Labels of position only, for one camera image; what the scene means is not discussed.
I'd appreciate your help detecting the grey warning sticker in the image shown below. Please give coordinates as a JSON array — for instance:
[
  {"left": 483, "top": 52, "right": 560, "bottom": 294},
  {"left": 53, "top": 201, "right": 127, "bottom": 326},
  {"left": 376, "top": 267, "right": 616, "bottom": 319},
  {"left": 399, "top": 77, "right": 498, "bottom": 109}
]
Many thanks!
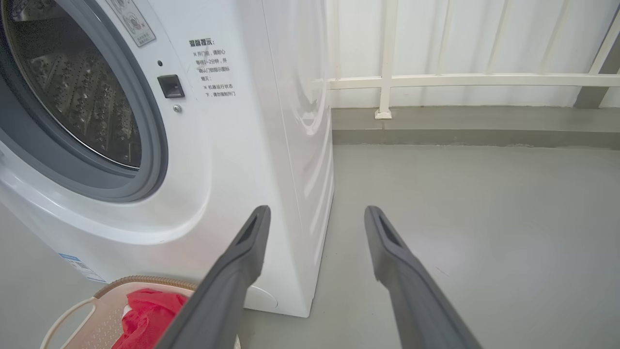
[{"left": 106, "top": 0, "right": 156, "bottom": 48}]

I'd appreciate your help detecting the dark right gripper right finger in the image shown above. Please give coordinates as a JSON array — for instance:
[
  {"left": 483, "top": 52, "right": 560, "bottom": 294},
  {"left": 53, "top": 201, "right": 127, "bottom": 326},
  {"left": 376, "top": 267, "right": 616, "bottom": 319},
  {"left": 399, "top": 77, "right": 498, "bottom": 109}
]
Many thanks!
[{"left": 364, "top": 206, "right": 482, "bottom": 349}]

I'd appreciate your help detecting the white metal railing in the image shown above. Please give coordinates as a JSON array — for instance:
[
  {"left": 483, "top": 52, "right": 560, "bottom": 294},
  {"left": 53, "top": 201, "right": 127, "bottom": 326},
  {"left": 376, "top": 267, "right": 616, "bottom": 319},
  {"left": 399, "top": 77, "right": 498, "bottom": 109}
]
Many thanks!
[{"left": 327, "top": 0, "right": 620, "bottom": 119}]

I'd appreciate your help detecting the round white filter cover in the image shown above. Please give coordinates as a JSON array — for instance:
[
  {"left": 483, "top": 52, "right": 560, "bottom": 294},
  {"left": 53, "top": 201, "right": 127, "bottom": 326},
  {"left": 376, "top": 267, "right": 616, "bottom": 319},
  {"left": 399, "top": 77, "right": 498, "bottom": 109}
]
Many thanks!
[{"left": 245, "top": 286, "right": 279, "bottom": 311}]

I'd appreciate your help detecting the white front-load washing machine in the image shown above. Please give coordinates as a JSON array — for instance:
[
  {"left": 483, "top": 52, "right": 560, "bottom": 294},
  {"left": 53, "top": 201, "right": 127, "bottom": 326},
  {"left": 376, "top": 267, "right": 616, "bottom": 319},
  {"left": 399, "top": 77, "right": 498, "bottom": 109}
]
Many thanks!
[{"left": 0, "top": 0, "right": 335, "bottom": 318}]

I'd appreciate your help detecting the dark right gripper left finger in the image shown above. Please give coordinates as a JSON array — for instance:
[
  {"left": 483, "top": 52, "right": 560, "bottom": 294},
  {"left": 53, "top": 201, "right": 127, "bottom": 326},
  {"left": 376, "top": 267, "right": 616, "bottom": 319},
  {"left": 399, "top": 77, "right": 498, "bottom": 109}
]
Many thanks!
[{"left": 155, "top": 206, "right": 272, "bottom": 349}]

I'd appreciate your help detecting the blue energy label sticker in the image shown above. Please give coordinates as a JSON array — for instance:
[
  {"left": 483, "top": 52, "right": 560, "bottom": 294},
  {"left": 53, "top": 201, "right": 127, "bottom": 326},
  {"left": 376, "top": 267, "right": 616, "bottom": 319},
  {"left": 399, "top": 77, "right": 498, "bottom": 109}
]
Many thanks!
[{"left": 59, "top": 253, "right": 106, "bottom": 283}]

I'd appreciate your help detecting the stainless steel washing machine drum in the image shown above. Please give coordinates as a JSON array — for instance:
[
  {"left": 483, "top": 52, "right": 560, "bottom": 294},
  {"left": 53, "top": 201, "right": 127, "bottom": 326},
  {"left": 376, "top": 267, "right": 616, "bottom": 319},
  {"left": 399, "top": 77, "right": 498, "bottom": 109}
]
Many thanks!
[{"left": 2, "top": 0, "right": 142, "bottom": 169}]

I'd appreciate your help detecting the printed notice text label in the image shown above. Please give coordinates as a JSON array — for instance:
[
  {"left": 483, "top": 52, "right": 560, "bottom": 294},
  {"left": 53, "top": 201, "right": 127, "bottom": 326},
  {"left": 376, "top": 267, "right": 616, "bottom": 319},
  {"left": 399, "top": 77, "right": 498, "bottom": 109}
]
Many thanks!
[{"left": 189, "top": 38, "right": 237, "bottom": 97}]

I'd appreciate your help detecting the cream perforated laundry basket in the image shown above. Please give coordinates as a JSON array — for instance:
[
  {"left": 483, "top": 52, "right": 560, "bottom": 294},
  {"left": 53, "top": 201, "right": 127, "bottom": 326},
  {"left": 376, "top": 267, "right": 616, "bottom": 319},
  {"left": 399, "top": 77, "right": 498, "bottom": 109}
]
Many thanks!
[{"left": 40, "top": 275, "right": 241, "bottom": 349}]

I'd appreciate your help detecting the red and white garment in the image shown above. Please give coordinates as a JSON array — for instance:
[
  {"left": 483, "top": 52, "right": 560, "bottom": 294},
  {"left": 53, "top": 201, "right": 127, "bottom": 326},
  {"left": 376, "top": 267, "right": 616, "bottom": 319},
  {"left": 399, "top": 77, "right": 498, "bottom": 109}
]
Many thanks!
[{"left": 112, "top": 288, "right": 188, "bottom": 349}]

